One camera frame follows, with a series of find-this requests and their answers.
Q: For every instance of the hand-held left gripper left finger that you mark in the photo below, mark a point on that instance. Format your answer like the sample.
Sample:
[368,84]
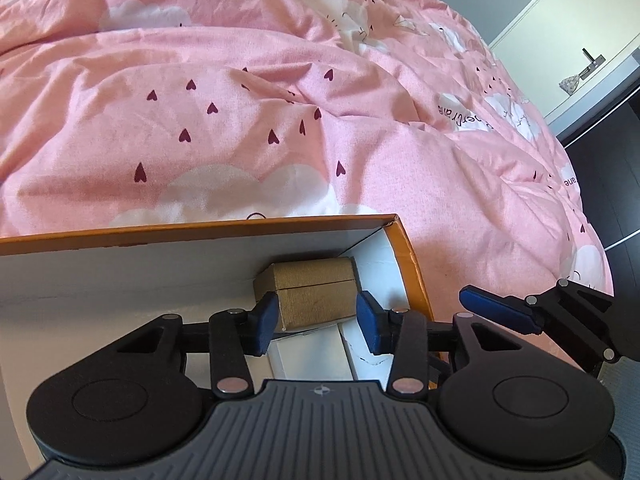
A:
[265,324]

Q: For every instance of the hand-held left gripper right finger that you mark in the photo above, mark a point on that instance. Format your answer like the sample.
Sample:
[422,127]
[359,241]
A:
[367,325]

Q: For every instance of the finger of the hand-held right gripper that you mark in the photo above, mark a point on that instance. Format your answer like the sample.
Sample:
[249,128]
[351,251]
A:
[492,306]

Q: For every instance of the brown kraft box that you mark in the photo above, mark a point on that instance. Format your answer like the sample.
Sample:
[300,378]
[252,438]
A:
[310,295]

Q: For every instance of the orange cardboard box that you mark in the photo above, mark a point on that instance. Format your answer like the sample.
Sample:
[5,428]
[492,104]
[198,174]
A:
[150,270]

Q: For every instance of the white small box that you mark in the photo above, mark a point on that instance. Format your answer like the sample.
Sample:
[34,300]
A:
[310,355]

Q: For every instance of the dark cabinet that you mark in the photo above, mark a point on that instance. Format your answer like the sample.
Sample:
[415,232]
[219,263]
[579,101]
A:
[605,160]

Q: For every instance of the pink printed blanket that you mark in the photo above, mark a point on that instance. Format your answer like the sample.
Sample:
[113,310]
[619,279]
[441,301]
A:
[250,100]

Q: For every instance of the small patterned pouch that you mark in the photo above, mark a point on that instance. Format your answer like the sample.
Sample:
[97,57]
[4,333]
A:
[570,84]

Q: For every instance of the white door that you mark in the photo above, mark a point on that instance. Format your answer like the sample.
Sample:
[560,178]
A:
[565,25]

